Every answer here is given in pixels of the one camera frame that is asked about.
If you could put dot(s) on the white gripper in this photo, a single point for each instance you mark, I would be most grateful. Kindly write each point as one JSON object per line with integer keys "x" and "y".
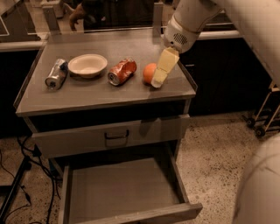
{"x": 181, "y": 35}

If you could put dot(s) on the orange fruit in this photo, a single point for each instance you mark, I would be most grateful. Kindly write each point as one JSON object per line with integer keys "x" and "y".
{"x": 148, "y": 72}

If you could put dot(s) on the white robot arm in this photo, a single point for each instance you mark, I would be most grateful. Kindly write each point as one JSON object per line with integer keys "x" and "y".
{"x": 258, "y": 21}

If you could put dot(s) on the grey drawer cabinet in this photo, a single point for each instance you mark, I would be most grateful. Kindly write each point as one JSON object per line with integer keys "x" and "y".
{"x": 83, "y": 103}

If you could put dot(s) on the open lower drawer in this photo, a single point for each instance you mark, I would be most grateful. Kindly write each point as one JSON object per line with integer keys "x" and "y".
{"x": 135, "y": 187}

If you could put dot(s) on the upper closed drawer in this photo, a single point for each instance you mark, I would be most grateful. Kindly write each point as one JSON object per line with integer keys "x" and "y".
{"x": 67, "y": 142}

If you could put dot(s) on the crushed orange soda can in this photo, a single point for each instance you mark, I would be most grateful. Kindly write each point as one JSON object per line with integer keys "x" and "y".
{"x": 119, "y": 73}

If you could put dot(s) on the white bowl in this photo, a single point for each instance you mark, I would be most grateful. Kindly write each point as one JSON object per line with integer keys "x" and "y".
{"x": 87, "y": 65}

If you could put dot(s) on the person in background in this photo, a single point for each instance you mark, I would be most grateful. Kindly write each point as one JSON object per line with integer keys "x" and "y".
{"x": 90, "y": 11}

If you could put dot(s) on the silver soda can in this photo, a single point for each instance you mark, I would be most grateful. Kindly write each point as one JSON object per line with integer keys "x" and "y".
{"x": 57, "y": 75}

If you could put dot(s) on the black tripod leg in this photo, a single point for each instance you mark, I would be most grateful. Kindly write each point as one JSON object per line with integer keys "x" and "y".
{"x": 12, "y": 189}

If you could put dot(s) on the wheeled cart frame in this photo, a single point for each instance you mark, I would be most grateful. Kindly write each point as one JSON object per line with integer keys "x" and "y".
{"x": 267, "y": 117}

